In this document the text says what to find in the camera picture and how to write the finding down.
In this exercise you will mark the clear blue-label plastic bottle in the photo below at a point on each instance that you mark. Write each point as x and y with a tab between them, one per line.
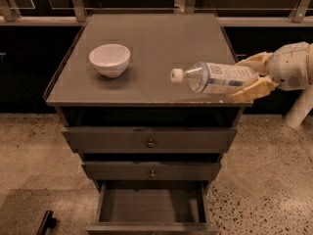
210	78

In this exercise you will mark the grey drawer cabinet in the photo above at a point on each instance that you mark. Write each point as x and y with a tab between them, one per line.
143	96

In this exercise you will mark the grey open bottom drawer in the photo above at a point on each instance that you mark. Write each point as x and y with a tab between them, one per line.
152	208

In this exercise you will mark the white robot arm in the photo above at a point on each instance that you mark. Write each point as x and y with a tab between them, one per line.
304	103

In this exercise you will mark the black bar object on floor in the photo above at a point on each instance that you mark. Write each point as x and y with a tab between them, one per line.
48	221

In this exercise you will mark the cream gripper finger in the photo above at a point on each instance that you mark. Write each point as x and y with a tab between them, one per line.
262	87
258	62

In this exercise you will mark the metal railing frame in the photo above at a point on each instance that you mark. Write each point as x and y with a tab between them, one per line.
227	12

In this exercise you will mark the white ceramic bowl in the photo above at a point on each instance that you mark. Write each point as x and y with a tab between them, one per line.
110	60

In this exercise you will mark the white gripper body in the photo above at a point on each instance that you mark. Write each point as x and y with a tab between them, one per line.
289	68

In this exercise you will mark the grey top drawer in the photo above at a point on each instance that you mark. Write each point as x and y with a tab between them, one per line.
154	140

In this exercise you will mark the grey middle drawer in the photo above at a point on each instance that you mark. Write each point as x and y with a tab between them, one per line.
151	171

